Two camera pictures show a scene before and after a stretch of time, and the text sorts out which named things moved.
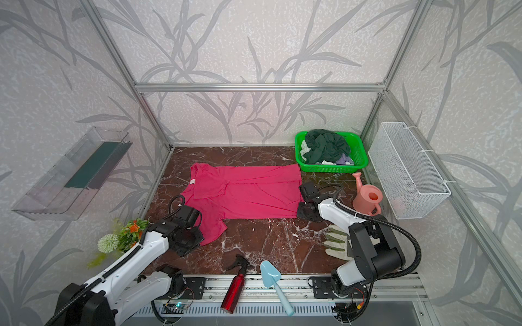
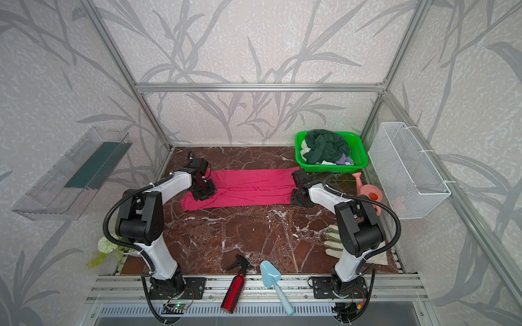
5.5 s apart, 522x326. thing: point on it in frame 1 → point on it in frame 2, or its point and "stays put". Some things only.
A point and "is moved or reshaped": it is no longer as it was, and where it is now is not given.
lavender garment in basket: (344, 160) stays put
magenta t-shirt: (219, 193) is moved or reshaped
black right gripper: (308, 193) → (302, 195)
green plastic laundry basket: (356, 147) stays put
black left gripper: (186, 216) → (204, 190)
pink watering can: (366, 200) stays put
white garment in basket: (305, 149) stays put
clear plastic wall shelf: (68, 191) stays put
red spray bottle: (235, 290) stays put
